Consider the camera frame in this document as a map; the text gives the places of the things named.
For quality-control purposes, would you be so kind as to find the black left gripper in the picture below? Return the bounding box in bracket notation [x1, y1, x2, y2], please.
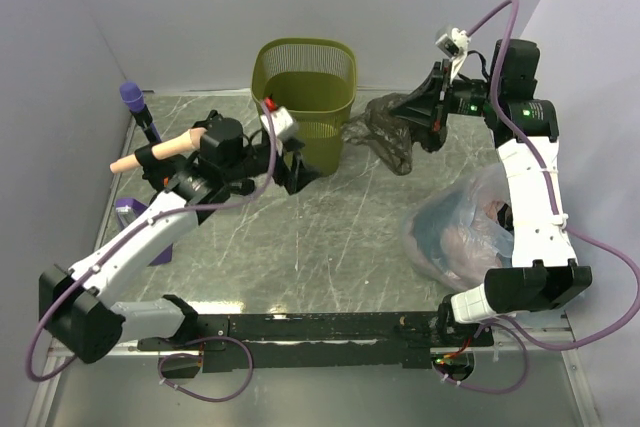
[223, 134, 322, 192]

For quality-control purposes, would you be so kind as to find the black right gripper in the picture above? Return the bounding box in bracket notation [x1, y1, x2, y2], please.
[389, 59, 501, 132]

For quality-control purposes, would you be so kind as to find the grey translucent trash bag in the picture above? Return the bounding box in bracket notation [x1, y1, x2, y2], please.
[341, 93, 414, 176]

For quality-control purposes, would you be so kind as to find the translucent bag with clothes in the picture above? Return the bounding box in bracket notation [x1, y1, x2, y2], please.
[401, 163, 514, 292]

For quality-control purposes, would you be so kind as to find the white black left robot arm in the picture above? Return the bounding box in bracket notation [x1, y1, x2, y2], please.
[39, 101, 319, 364]

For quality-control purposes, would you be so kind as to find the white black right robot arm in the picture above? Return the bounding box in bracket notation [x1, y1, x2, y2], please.
[391, 40, 592, 346]

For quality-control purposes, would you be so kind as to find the olive green mesh trash bin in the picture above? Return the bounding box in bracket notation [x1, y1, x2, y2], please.
[250, 38, 357, 177]

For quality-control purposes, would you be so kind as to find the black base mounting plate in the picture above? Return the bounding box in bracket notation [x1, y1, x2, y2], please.
[137, 311, 494, 373]

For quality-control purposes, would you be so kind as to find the purple box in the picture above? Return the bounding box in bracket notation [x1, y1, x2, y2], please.
[114, 197, 173, 266]

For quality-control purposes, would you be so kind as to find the purple microphone on stand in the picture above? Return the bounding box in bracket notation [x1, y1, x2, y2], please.
[119, 81, 161, 144]

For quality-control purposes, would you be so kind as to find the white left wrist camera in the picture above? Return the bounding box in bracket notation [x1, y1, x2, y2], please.
[261, 97, 299, 142]

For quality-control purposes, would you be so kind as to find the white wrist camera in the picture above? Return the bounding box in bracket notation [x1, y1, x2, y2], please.
[435, 26, 470, 81]
[261, 97, 299, 142]

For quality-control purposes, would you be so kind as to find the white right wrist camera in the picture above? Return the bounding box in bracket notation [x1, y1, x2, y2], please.
[435, 26, 470, 81]

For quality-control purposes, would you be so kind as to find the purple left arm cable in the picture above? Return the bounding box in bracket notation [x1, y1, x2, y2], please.
[24, 101, 281, 382]

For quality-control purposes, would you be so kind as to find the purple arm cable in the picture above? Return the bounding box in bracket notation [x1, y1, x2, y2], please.
[464, 0, 640, 348]
[24, 101, 281, 382]

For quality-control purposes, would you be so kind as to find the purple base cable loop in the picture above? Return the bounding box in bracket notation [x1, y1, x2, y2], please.
[157, 335, 252, 402]

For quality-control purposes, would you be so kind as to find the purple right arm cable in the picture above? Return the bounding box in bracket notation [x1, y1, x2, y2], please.
[464, 0, 640, 348]

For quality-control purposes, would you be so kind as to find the aluminium rail frame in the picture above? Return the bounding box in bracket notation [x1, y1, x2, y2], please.
[29, 312, 601, 426]

